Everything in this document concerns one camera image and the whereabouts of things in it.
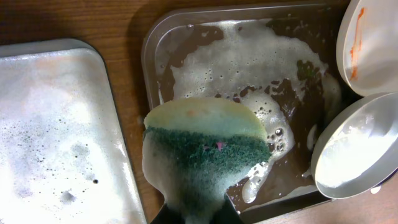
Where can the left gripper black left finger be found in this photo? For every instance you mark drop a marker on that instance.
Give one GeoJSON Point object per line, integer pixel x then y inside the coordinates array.
{"type": "Point", "coordinates": [167, 215]}

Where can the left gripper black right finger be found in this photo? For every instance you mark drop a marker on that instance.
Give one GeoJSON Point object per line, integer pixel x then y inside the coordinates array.
{"type": "Point", "coordinates": [227, 214]}

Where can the green yellow sponge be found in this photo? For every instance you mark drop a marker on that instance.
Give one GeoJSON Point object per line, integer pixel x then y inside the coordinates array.
{"type": "Point", "coordinates": [194, 149]}

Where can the black soapy water tray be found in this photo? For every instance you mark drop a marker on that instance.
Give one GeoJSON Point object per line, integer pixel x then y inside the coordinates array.
{"type": "Point", "coordinates": [63, 156]}

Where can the dark brown tray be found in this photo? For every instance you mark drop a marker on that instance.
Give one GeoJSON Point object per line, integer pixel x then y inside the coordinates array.
{"type": "Point", "coordinates": [278, 60]}

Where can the cream plastic plate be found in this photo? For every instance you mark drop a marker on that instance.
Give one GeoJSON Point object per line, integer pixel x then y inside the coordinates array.
{"type": "Point", "coordinates": [366, 47]}

